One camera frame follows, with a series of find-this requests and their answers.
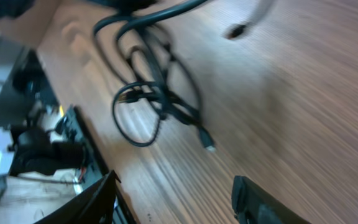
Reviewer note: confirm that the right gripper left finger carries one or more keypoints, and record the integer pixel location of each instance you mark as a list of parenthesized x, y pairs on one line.
[(94, 205)]

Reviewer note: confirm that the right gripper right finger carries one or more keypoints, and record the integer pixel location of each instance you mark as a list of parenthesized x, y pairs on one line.
[(253, 205)]

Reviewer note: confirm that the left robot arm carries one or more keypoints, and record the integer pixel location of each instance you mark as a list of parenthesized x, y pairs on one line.
[(25, 150)]

